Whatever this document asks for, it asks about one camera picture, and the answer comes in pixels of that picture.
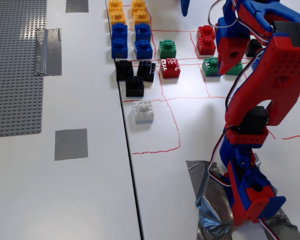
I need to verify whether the green lego block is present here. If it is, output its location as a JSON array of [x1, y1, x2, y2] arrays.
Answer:
[[224, 61, 244, 76], [201, 56, 221, 77], [158, 39, 178, 60]]

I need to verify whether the red lego block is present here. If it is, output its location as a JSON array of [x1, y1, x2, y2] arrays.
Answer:
[[196, 35, 217, 56], [196, 24, 217, 40], [159, 57, 182, 80]]

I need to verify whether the black lego block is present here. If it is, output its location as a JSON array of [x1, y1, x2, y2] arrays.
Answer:
[[125, 75, 145, 98], [115, 59, 135, 82], [136, 59, 157, 83], [245, 38, 263, 58]]

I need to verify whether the blue lego block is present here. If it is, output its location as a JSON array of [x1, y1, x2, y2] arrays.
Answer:
[[134, 23, 152, 42], [111, 38, 129, 60], [111, 22, 128, 41], [133, 39, 154, 60]]

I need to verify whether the crumpled grey tape under base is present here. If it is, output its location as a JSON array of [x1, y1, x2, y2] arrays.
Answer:
[[185, 152, 300, 240]]

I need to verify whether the square grey tape marker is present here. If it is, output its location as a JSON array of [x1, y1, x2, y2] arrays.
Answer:
[[54, 128, 89, 161]]

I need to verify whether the white red black servo cable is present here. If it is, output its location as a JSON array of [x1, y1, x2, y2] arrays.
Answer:
[[208, 0, 241, 29], [258, 217, 278, 240], [206, 129, 232, 187]]

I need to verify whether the white lego block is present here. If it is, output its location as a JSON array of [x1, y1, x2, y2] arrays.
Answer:
[[132, 99, 155, 124]]

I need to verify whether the blue and red gripper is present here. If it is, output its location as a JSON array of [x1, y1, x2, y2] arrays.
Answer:
[[180, 0, 251, 76]]

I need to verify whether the crumpled grey tape strip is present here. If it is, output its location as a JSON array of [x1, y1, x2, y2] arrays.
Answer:
[[34, 27, 63, 77]]

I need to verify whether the grey lego baseplate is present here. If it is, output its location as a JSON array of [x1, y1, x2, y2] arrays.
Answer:
[[0, 0, 48, 138]]

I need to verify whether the yellow lego block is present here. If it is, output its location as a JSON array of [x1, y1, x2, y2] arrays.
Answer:
[[109, 10, 127, 26], [107, 0, 124, 13], [131, 0, 147, 13], [132, 10, 151, 26]]

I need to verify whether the grey tape patch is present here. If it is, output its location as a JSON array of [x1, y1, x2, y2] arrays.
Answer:
[[65, 0, 90, 13]]

